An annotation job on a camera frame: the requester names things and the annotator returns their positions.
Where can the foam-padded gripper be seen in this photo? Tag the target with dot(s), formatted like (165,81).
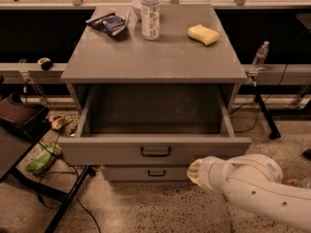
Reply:
(207,173)

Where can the grey top drawer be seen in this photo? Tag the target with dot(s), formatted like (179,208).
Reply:
(152,124)

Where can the grey drawer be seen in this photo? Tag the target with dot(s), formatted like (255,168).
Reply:
(152,124)
(145,173)

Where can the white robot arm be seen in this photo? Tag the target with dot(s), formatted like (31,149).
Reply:
(253,183)

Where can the grey bottom drawer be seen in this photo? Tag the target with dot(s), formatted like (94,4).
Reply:
(145,173)

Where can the grey drawer cabinet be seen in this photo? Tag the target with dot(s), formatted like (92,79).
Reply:
(174,57)

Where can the black tripod stand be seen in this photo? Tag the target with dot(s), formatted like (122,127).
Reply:
(274,134)

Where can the small water bottle on ledge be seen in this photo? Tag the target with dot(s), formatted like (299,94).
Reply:
(259,58)

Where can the yellow sponge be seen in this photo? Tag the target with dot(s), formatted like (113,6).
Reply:
(203,34)

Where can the green snack bag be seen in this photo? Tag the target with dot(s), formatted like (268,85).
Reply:
(49,153)

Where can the blue chip bag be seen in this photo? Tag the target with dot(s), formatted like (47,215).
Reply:
(110,24)

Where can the clear plastic water bottle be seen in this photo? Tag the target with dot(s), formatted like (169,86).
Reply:
(150,19)

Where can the dark brown bag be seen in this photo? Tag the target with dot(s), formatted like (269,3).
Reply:
(26,120)

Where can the dark side table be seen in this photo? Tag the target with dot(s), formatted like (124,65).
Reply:
(13,149)

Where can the black round object on ledge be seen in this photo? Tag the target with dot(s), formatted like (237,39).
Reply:
(45,63)

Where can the wire basket on floor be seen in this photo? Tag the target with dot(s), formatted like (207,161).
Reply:
(64,125)

